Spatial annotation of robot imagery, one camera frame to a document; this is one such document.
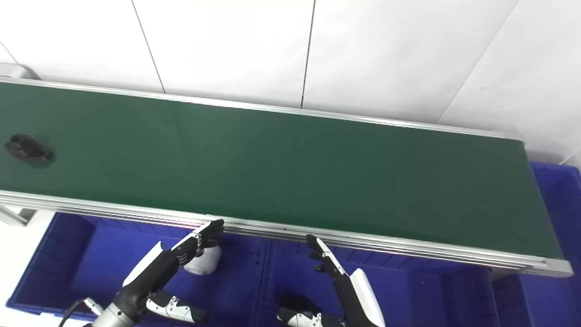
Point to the black plastic machine part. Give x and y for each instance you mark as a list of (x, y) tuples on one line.
[(28, 149)]

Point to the white cylindrical plastic part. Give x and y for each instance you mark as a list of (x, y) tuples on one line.
[(204, 262)]

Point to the green conveyor belt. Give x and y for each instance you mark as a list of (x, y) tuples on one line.
[(290, 172)]

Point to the left black silver robot arm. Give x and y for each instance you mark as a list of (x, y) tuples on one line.
[(113, 317)]

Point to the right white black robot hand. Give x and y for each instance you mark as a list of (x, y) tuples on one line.
[(358, 295)]

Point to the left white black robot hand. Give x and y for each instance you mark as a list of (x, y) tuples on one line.
[(152, 272)]

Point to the aluminium conveyor support leg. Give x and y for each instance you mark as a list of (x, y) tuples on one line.
[(16, 215)]

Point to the blue plastic bin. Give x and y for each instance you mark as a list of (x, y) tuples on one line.
[(408, 295), (558, 227), (91, 263)]

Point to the grey conveyor end housing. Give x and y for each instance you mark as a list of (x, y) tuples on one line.
[(18, 71)]

